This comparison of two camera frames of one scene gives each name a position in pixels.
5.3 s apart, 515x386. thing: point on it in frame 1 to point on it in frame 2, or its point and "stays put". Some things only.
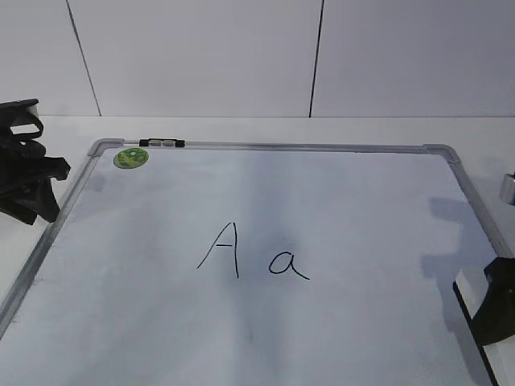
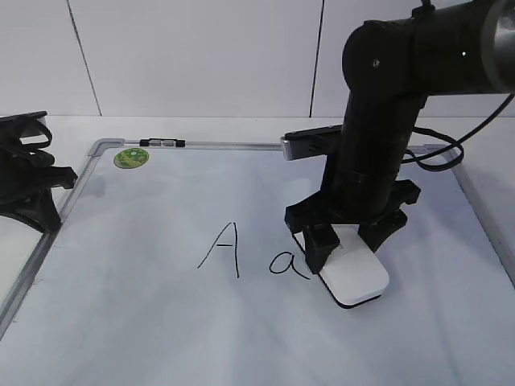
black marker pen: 156,142 stays put
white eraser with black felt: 471,285 to 356,274
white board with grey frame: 195,263 stays put
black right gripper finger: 495,321 to 314,216
